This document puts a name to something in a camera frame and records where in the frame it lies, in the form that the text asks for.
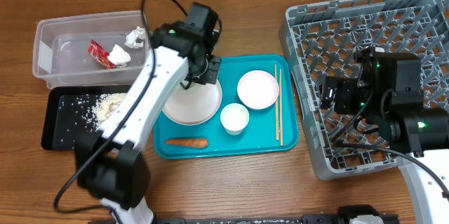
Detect wooden chopstick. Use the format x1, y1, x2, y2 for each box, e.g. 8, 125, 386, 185
274, 64, 279, 141
279, 69, 283, 146

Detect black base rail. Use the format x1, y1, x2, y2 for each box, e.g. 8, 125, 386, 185
154, 204, 401, 224

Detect large pink plate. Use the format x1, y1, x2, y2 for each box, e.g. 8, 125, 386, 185
162, 81, 222, 126

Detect orange carrot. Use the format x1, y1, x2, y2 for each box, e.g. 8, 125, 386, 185
165, 138, 208, 149

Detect white paper cup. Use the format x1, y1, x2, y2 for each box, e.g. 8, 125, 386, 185
220, 103, 250, 136

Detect small pink plate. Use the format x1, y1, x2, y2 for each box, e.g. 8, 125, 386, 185
237, 70, 279, 110

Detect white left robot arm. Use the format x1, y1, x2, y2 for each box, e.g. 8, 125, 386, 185
53, 2, 222, 223

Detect red snack wrapper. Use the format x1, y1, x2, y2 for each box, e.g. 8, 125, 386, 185
88, 40, 116, 69

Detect grey dish rack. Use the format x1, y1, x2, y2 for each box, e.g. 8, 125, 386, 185
279, 0, 448, 180

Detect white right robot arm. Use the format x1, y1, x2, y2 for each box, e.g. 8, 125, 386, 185
320, 47, 448, 223

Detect rice food scraps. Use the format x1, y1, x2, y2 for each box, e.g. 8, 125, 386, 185
53, 93, 126, 149

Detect foil ball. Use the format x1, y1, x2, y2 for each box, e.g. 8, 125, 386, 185
125, 26, 146, 48

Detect teal plastic tray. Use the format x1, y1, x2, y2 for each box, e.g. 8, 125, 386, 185
154, 54, 300, 159

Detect wooden chopstick right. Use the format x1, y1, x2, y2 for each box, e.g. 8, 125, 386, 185
279, 69, 283, 146

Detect black waste tray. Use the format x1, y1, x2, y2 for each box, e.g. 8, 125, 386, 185
41, 85, 130, 151

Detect white tissue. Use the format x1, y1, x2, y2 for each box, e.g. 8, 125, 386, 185
107, 44, 131, 67

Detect clear plastic bin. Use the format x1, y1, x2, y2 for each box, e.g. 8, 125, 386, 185
32, 11, 149, 88

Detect wooden chopstick left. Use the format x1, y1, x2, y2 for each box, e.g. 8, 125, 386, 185
274, 64, 279, 141

